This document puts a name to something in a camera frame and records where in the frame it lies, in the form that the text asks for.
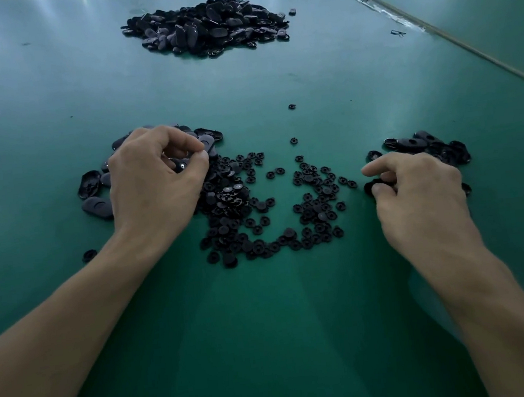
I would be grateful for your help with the person's left hand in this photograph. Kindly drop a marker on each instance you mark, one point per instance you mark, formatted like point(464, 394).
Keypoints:
point(153, 194)

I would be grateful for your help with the person's right hand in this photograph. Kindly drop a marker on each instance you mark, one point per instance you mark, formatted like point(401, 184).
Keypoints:
point(424, 211)

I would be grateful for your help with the pile of black oval shells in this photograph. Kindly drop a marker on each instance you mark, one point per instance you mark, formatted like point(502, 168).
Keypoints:
point(431, 147)

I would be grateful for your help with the lone black oval shell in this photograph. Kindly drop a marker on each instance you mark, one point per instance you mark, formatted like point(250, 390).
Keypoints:
point(89, 185)

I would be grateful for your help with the pile of small black buttons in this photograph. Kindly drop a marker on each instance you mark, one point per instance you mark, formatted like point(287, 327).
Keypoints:
point(244, 207)

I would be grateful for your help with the person's right forearm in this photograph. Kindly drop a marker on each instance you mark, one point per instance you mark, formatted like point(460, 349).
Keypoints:
point(518, 332)

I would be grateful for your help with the person's left forearm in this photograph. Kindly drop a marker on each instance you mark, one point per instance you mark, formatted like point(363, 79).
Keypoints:
point(59, 360)

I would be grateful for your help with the small black plastic scrap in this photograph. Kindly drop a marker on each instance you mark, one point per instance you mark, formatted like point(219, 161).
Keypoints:
point(398, 32)

